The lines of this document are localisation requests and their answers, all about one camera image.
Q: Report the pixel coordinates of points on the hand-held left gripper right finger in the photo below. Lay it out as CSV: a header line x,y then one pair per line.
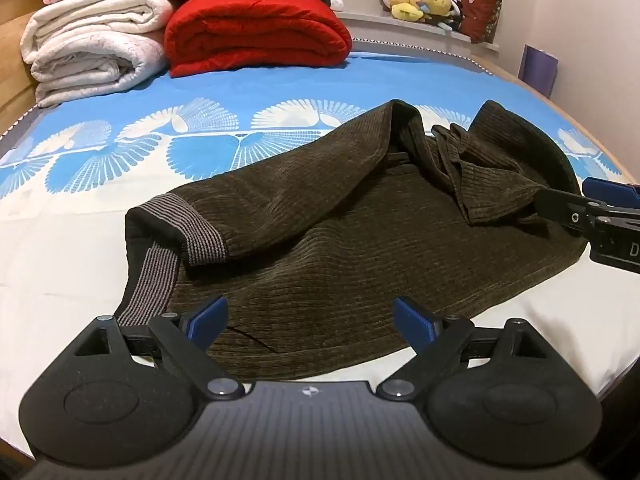
x,y
412,321

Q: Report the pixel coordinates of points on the white speckled folded quilt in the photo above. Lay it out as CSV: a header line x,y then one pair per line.
x,y
95,67

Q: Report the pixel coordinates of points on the blue white printed bedsheet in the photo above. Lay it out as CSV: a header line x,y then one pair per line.
x,y
75,240

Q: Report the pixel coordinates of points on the purple box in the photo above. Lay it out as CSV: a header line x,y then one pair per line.
x,y
540,70

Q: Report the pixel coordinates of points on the red folded quilt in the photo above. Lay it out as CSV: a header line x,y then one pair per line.
x,y
255,30

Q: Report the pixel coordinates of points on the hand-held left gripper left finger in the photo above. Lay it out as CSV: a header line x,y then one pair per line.
x,y
207,322

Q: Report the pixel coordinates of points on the dark red cushion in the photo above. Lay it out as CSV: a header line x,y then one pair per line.
x,y
480,10

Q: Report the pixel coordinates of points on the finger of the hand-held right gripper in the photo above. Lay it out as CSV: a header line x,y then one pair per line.
x,y
607,190
555,202

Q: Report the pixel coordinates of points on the wooden headboard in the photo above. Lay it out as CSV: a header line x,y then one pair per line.
x,y
15,15

